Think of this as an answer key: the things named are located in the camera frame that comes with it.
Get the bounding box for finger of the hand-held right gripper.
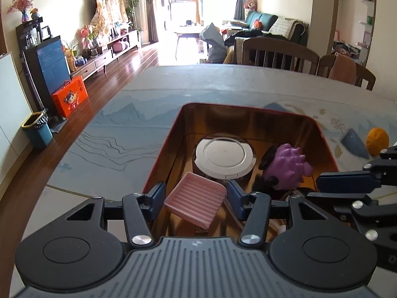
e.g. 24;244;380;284
316;147;397;194
305;192;397;245

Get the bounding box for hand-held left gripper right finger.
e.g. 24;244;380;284
226;181;331;250

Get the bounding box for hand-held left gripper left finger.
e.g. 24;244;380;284
65;182;167;249

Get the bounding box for pink soap dish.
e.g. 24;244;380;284
163;171;228;230

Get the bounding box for round silver tin can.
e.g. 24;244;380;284
195;133;258;182

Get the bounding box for orange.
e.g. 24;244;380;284
366;127;390;157

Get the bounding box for purple spiky toy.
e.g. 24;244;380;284
259;143;314;191

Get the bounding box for red tin box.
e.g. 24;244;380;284
142;102;340;239

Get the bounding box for dark wooden chair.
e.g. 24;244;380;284
316;54;376;91
234;37;321;75

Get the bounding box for brown towel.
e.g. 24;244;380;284
329;54;357;85

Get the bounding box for black dustpan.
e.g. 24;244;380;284
48;116;69;133

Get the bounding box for patterned bedding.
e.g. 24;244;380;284
332;39;362;59

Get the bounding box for orange gift box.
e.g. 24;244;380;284
51;75;89;118

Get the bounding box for blue trash bin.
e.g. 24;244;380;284
21;112;54;149

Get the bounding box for wooden media cabinet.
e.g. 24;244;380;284
70;30;141;81

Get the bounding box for pink bag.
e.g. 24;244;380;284
112;37;129;54

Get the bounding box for grey bag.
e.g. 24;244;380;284
198;22;226;64

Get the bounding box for light sofa blanket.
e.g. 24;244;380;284
268;17;304;38

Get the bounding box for black clothes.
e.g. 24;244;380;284
224;29;289;47

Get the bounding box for black cabinet with blue front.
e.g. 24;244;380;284
15;19;72;117

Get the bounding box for white cabinet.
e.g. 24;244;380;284
0;52;34;190

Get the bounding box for pink potted flowers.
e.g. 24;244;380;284
80;25;100;50

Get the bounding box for dark green sofa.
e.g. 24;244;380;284
228;11;309;48

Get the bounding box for white standing air conditioner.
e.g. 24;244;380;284
130;0;149;47

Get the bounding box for green potted plant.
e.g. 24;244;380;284
126;0;141;32

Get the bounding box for patterned cover cloth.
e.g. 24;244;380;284
90;0;129;35

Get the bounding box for vase of pink flowers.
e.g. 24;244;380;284
7;0;34;23

